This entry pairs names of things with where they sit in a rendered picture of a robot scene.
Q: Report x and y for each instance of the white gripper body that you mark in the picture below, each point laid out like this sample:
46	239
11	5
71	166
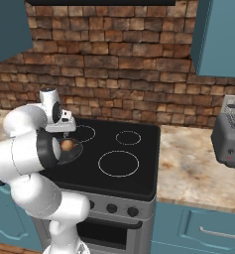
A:
60	126

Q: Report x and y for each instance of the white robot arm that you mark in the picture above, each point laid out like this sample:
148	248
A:
29	155

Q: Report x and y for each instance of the brown onion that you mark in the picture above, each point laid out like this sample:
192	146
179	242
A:
67	145

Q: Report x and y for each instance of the dark frying pan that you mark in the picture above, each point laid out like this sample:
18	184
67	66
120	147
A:
73	154

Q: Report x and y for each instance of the black and silver stove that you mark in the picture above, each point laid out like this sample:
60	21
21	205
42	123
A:
122	178

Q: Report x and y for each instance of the black stove knob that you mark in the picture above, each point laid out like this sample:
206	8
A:
133	211
91	204
111	208

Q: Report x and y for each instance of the teal base cupboard door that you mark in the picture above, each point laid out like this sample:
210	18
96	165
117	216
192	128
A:
6	221

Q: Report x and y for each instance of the oven door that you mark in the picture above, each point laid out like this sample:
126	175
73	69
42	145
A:
105	236

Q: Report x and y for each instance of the black range hood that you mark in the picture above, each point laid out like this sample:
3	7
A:
99	2

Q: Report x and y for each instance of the grey toaster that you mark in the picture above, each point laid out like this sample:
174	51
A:
228	142

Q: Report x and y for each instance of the teal drawer front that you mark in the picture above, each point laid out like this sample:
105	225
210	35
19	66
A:
195	231

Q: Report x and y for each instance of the teal wall cupboard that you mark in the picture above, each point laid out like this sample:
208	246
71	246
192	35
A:
221	36
6	26

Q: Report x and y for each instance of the white wall socket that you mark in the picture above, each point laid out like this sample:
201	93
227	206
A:
228	100

